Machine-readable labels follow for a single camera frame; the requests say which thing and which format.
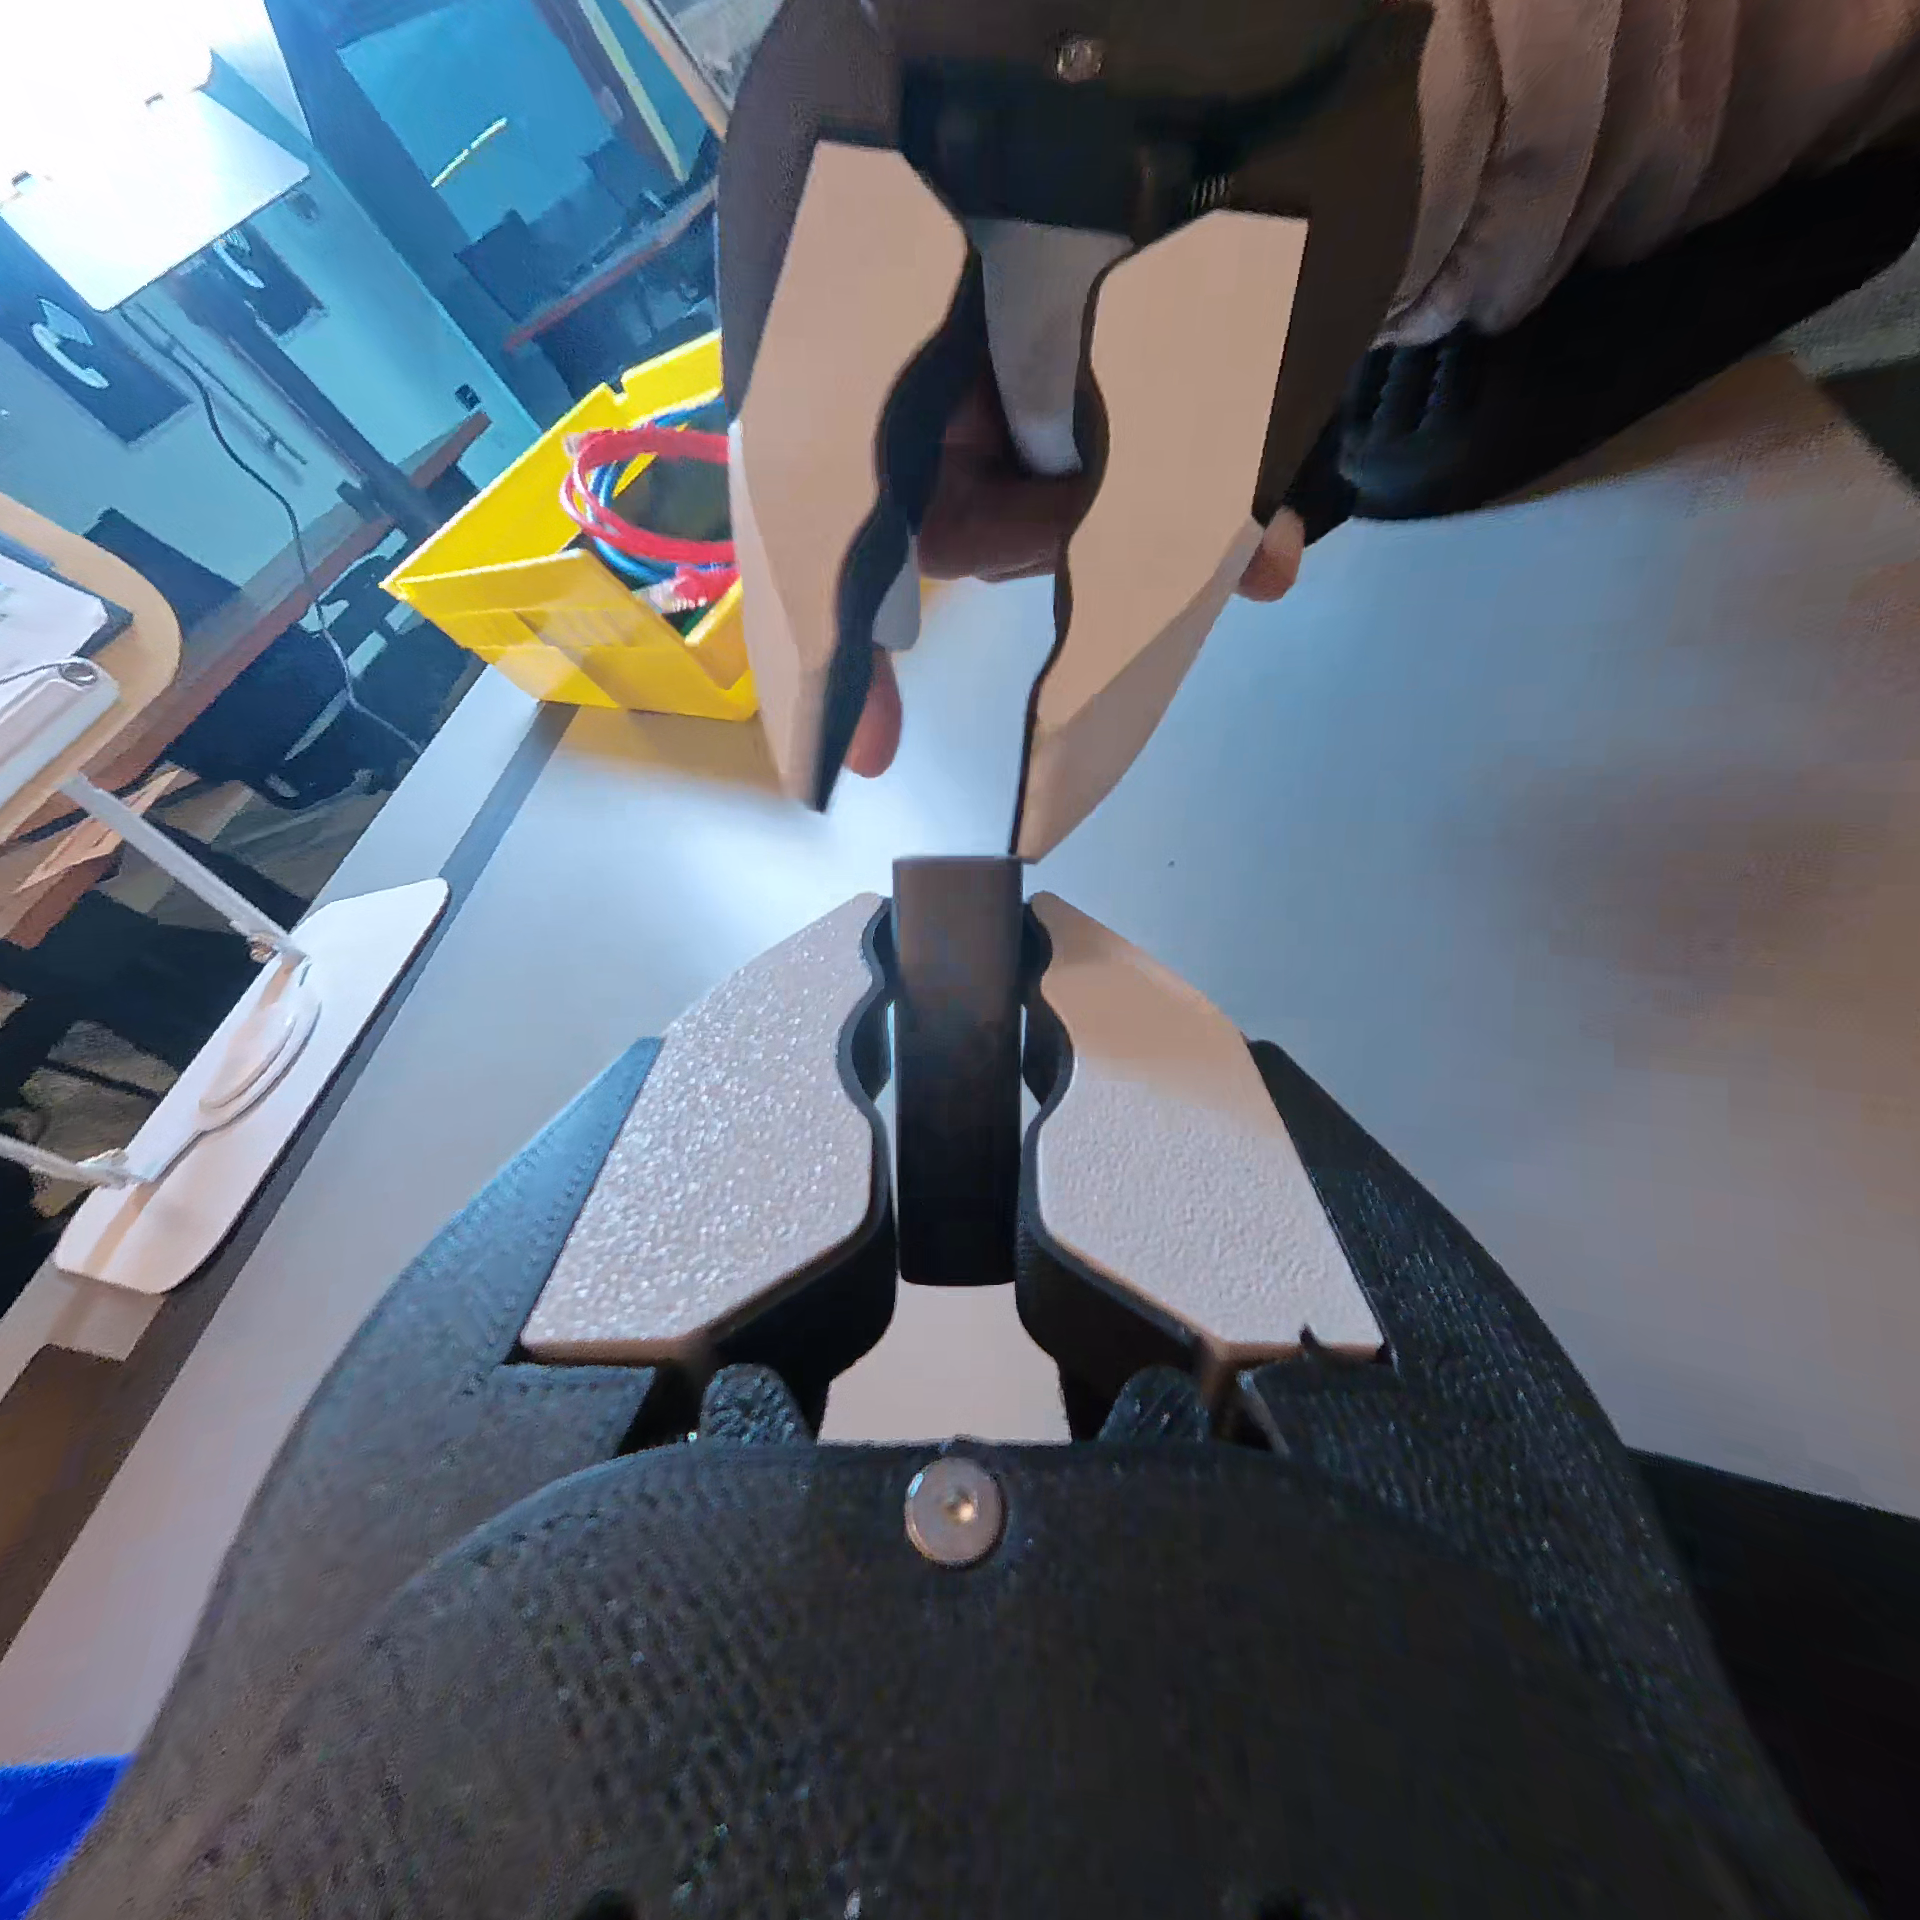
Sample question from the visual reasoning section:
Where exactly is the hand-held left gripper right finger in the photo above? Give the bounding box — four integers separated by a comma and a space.
1013, 890, 1386, 1443

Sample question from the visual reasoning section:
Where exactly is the black mesh armrest pad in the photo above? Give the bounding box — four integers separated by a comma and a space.
1320, 210, 1920, 528

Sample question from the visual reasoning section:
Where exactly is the white flat panel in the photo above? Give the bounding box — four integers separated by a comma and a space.
0, 54, 314, 313

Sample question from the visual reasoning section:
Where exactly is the red ethernet cable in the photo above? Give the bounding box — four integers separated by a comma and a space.
563, 423, 741, 607

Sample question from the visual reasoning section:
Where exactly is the person's right forearm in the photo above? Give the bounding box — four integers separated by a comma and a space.
1372, 0, 1920, 358

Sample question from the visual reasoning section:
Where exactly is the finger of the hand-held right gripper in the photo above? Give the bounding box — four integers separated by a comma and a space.
728, 141, 977, 817
1008, 208, 1313, 866

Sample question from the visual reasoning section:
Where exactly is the black ethernet adapter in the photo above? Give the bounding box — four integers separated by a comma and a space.
888, 856, 1034, 1289

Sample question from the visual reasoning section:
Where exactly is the person's right hand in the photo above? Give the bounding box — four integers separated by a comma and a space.
843, 359, 1310, 779

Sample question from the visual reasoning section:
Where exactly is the yellow plastic bin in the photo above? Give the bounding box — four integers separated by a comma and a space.
381, 334, 761, 726

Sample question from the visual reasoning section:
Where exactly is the blue ethernet cable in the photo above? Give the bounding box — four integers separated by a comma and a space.
577, 398, 736, 587

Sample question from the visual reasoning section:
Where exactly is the white printed paper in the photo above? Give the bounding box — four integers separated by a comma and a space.
0, 547, 117, 665

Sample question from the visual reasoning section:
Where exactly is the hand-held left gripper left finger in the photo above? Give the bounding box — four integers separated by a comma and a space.
516, 893, 902, 1433

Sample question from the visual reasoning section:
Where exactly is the black office chair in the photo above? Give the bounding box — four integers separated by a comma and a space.
165, 599, 484, 813

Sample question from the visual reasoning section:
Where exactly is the black phone sign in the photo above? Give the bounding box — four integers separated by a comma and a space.
0, 247, 194, 449

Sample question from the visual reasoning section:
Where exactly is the blue plastic bin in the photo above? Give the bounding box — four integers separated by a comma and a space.
0, 1757, 136, 1920

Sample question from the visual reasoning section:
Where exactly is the wooden document board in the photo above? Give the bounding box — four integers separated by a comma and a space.
0, 497, 184, 841

